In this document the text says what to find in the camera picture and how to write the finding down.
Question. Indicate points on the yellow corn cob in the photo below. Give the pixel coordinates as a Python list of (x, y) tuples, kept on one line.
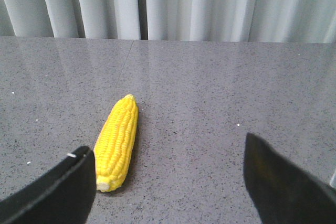
[(114, 146)]

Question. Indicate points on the white pleated curtain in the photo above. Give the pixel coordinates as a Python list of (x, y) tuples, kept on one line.
[(192, 20)]

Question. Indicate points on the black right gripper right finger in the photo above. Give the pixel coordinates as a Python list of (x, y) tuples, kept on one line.
[(281, 191)]

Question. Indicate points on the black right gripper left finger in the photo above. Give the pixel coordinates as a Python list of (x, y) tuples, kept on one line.
[(65, 194)]

